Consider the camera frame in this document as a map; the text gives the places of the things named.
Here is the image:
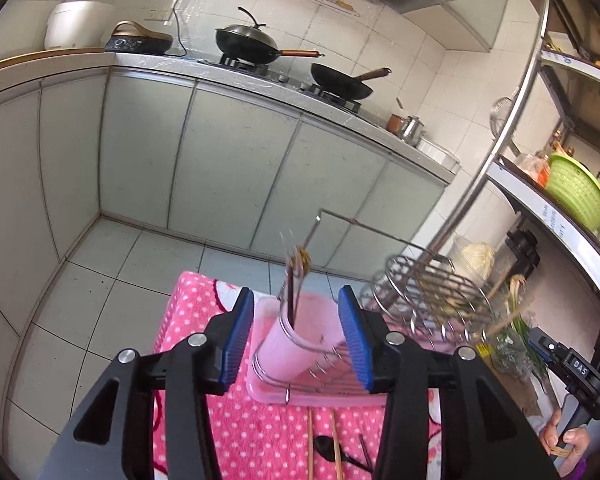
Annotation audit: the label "brown rubber band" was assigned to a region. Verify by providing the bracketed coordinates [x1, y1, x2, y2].
[544, 439, 577, 457]

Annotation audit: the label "wooden chopstick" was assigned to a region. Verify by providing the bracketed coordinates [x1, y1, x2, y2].
[306, 409, 315, 480]
[292, 245, 313, 311]
[286, 247, 303, 322]
[484, 302, 533, 338]
[330, 409, 345, 480]

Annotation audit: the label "pink plastic drip tray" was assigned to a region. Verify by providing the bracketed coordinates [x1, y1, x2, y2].
[246, 360, 396, 408]

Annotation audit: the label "black open wok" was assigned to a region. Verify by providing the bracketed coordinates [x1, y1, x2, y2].
[311, 62, 392, 101]

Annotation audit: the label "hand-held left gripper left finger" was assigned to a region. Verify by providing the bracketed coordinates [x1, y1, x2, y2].
[37, 286, 256, 480]

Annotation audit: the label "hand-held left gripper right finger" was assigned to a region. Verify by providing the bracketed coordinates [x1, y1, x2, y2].
[337, 285, 561, 480]

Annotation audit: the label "metal shelf rack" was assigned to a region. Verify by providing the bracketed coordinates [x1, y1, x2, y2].
[425, 0, 600, 311]

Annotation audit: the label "pink polka dot blanket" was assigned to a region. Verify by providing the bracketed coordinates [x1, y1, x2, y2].
[152, 271, 443, 480]

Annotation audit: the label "plastic bag of greens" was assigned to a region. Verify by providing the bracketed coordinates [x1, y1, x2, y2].
[480, 310, 536, 376]

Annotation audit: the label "wide pink plastic cup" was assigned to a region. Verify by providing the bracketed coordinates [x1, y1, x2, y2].
[254, 290, 353, 381]

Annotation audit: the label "clear plastic spoon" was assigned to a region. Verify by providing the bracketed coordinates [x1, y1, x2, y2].
[278, 231, 297, 306]

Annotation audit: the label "napa cabbage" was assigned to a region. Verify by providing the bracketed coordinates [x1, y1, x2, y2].
[452, 242, 496, 281]

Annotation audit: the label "metal wire utensil rack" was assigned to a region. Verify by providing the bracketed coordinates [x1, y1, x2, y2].
[252, 208, 496, 406]

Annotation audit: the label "grey kitchen countertop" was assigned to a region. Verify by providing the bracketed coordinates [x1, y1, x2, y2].
[0, 49, 461, 183]

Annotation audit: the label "brown ceramic pot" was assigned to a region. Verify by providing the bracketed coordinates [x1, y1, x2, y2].
[386, 100, 407, 134]

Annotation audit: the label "steel kettle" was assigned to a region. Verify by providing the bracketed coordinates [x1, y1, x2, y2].
[399, 116, 426, 147]

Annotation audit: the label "black plastic spoon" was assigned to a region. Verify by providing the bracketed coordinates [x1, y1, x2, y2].
[314, 435, 372, 473]

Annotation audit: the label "gas stove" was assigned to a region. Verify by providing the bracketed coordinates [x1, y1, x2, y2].
[200, 55, 363, 113]

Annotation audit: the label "green plastic basket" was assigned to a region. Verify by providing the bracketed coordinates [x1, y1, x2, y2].
[545, 154, 600, 226]

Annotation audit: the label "black wok with lid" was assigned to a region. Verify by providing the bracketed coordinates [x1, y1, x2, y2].
[215, 6, 326, 66]

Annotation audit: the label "kitchen base cabinet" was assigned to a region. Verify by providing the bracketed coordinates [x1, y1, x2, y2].
[0, 67, 448, 293]

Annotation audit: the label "white rice cooker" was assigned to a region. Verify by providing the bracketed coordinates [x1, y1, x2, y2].
[45, 1, 116, 52]

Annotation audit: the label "wire strainer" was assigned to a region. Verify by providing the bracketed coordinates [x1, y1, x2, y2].
[490, 97, 513, 136]

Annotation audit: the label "black electric cooker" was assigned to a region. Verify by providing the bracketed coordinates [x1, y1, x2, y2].
[103, 21, 174, 55]

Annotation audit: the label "wall cabinet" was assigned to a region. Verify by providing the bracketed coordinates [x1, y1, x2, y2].
[400, 0, 526, 53]

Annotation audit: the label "scallions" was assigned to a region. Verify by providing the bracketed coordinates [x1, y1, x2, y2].
[507, 275, 551, 376]

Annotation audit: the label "black power cable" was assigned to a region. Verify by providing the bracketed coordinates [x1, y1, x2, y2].
[172, 0, 201, 58]

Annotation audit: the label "person's right hand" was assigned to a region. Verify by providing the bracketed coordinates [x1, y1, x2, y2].
[542, 405, 600, 480]

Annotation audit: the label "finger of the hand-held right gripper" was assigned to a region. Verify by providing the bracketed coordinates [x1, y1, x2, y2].
[526, 327, 571, 376]

